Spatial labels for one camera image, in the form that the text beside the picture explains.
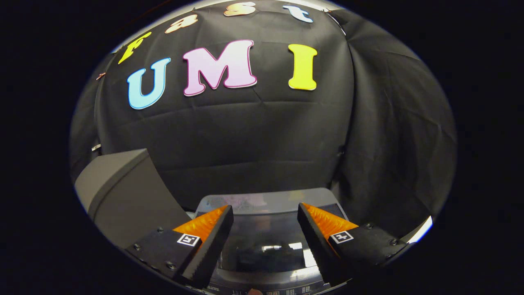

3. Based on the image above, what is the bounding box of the transparent washing machine lid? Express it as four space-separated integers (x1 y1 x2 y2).
196 188 349 284

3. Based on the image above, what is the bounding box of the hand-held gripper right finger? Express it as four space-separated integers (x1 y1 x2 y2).
297 202 410 286

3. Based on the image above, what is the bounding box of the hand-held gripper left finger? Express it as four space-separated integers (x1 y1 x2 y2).
125 204 235 290

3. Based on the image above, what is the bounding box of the grey washing machine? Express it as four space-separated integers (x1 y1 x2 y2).
192 188 353 295

